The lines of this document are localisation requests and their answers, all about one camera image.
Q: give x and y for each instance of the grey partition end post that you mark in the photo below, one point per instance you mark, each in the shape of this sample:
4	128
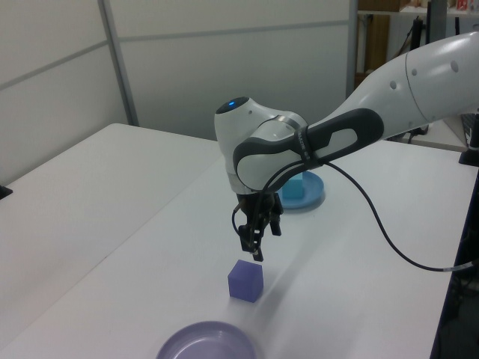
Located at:
351	45

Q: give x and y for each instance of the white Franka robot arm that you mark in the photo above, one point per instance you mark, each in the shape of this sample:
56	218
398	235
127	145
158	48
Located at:
337	131

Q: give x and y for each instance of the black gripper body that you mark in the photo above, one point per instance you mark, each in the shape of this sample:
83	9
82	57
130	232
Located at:
265	203

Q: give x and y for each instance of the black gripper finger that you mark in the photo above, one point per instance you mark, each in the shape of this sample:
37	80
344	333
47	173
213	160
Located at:
276	226
250	239

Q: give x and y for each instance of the purple foam cube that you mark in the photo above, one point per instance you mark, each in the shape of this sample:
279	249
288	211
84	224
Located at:
245	280

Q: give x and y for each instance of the brown cardboard box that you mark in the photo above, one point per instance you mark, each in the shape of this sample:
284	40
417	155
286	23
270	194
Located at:
374	41

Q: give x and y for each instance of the cyan foam cube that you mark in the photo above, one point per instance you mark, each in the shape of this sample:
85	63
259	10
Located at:
293	187

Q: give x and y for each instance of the light blue plate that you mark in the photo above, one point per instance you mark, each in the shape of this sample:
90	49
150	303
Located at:
312	190

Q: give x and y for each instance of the purple plate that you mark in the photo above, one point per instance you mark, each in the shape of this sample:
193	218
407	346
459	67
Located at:
206	342

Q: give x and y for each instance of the black monitor stand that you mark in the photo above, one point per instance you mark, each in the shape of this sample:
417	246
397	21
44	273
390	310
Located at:
472	149

